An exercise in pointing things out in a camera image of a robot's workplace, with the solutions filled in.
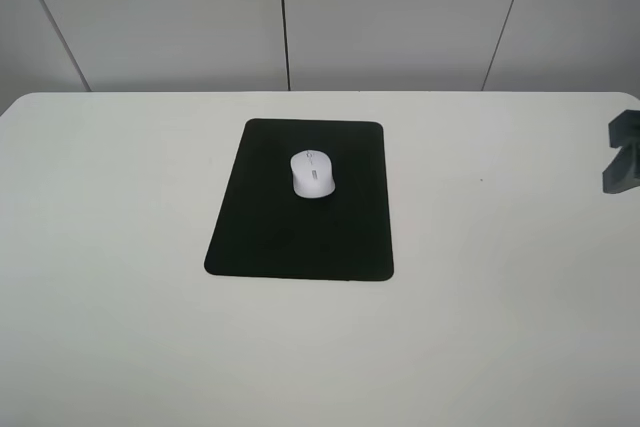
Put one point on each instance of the black mouse pad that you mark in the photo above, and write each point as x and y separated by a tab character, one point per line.
264	229

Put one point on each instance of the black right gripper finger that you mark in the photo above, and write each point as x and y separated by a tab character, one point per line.
622	174
624	129

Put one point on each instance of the white computer mouse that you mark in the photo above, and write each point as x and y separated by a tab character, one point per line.
312	174

